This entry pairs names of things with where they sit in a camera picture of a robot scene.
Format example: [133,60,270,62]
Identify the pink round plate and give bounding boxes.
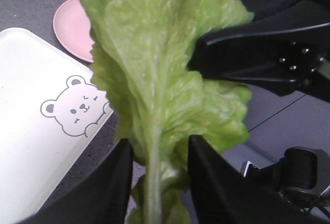
[53,0,94,63]

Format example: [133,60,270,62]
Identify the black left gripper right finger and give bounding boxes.
[188,135,324,223]

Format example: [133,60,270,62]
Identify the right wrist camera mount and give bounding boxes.
[241,147,329,217]

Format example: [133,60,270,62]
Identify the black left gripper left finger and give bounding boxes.
[22,139,133,223]

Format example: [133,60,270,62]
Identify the green lettuce leaf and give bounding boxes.
[80,0,253,223]

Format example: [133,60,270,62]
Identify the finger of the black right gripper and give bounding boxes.
[188,62,303,96]
[195,22,329,54]

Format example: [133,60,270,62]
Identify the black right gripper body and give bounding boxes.
[270,22,329,102]

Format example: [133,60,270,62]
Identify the white bear serving tray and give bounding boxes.
[1,28,113,223]

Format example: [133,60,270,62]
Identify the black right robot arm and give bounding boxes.
[188,0,329,101]

